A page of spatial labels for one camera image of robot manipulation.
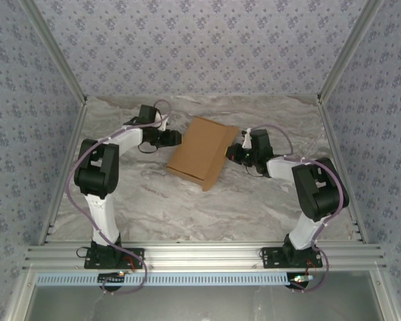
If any aluminium frame post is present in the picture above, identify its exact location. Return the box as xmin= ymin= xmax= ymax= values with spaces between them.
xmin=316 ymin=0 xmax=386 ymax=104
xmin=19 ymin=0 xmax=89 ymax=105

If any aluminium mounting rail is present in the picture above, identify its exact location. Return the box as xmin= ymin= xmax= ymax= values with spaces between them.
xmin=23 ymin=243 xmax=387 ymax=270

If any grey metal lower shelf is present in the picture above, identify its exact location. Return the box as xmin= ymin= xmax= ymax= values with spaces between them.
xmin=6 ymin=270 xmax=401 ymax=321

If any black adapter board with LED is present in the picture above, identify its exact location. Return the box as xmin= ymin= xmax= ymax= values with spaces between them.
xmin=98 ymin=271 xmax=127 ymax=284
xmin=289 ymin=274 xmax=314 ymax=288

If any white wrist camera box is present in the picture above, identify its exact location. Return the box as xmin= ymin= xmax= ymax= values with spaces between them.
xmin=155 ymin=112 xmax=172 ymax=130
xmin=241 ymin=127 xmax=255 ymax=150

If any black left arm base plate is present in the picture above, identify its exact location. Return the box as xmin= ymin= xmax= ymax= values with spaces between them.
xmin=84 ymin=247 xmax=145 ymax=270

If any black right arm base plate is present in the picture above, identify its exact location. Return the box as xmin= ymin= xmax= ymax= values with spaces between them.
xmin=260 ymin=246 xmax=323 ymax=269

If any brown cardboard box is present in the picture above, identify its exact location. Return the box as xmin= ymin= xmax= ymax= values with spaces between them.
xmin=166 ymin=116 xmax=240 ymax=193

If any light blue slotted cable duct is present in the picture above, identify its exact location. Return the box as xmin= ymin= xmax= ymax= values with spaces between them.
xmin=35 ymin=271 xmax=288 ymax=287

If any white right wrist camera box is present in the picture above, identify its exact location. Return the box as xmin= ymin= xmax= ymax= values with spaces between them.
xmin=241 ymin=127 xmax=255 ymax=150

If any aluminium table side rail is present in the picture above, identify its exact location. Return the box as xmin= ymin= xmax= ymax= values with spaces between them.
xmin=317 ymin=96 xmax=368 ymax=243
xmin=38 ymin=98 xmax=89 ymax=247

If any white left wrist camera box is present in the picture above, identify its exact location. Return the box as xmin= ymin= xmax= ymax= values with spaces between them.
xmin=155 ymin=112 xmax=172 ymax=130

